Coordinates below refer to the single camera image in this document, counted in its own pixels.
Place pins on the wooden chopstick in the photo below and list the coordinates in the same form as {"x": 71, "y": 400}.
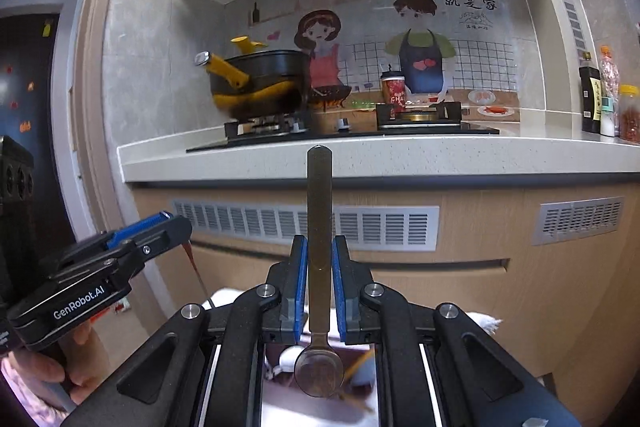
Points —
{"x": 361, "y": 364}
{"x": 357, "y": 403}

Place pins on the wooden base cabinet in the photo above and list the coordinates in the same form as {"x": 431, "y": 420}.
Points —
{"x": 450, "y": 287}

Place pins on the red paper cup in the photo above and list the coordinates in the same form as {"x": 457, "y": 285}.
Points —
{"x": 395, "y": 94}

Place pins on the dark soy sauce bottle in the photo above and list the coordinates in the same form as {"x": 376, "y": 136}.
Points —
{"x": 591, "y": 102}

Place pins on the black gas stove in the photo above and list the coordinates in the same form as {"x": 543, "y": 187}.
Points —
{"x": 440, "y": 126}

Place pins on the narrow wall vent grille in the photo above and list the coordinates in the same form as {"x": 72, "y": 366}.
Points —
{"x": 574, "y": 24}

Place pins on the black refrigerator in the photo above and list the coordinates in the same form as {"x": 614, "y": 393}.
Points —
{"x": 30, "y": 82}

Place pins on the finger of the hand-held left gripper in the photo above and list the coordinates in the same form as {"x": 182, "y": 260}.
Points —
{"x": 165, "y": 234}
{"x": 132, "y": 229}

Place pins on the metal spoon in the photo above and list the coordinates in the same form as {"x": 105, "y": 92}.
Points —
{"x": 319, "y": 207}

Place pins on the person's left hand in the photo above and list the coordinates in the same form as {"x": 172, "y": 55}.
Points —
{"x": 90, "y": 357}

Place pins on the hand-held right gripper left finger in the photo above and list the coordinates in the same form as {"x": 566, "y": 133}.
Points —
{"x": 300, "y": 287}

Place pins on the dark brown chopstick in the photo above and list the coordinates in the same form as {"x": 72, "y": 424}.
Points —
{"x": 191, "y": 259}

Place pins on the small bottle wall sticker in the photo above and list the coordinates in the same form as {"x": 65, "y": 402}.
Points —
{"x": 256, "y": 13}

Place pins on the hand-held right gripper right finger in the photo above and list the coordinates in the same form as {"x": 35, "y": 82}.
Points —
{"x": 341, "y": 292}

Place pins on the short vent grille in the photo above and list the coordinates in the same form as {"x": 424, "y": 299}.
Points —
{"x": 580, "y": 219}

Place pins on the long vent grille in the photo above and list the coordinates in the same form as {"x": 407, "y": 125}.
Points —
{"x": 240, "y": 219}

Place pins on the cartoon wall sticker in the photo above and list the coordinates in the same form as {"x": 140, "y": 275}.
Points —
{"x": 425, "y": 57}

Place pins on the red printed bag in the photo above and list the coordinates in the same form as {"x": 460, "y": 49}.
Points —
{"x": 120, "y": 307}

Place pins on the white utensil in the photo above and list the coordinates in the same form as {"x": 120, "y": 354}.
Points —
{"x": 287, "y": 359}

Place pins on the yellow lid chili jar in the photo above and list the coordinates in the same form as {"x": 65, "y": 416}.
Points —
{"x": 630, "y": 117}

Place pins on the clear bottle orange cap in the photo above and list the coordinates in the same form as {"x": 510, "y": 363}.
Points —
{"x": 609, "y": 72}

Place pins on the small white bottle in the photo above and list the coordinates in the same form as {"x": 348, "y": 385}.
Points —
{"x": 607, "y": 122}

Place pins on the brown door frame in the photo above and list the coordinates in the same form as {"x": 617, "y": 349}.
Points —
{"x": 85, "y": 107}

